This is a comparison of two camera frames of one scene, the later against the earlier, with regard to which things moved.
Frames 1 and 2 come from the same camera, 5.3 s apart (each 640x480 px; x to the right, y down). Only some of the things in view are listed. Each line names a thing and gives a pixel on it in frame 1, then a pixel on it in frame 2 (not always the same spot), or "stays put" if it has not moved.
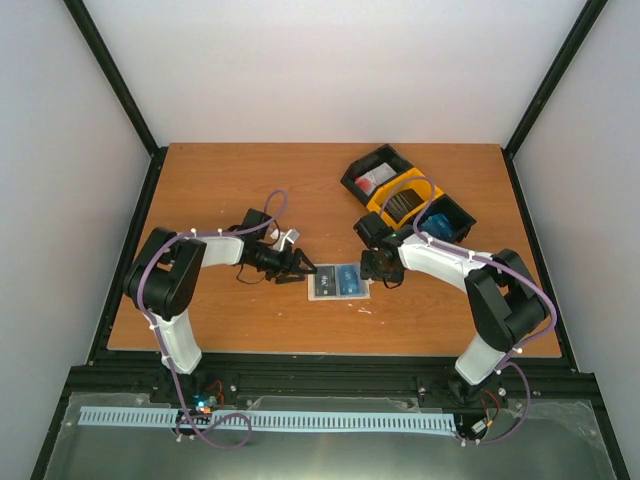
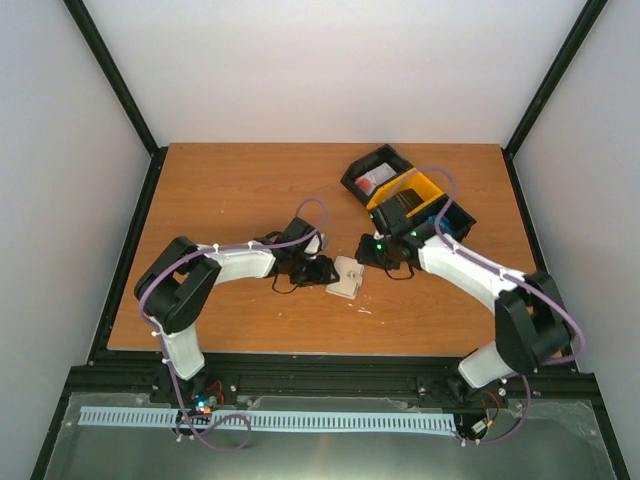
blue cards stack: (438, 225) stays put
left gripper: (285, 266) to (321, 274)
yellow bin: (413, 180) stays put
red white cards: (367, 182) stays put
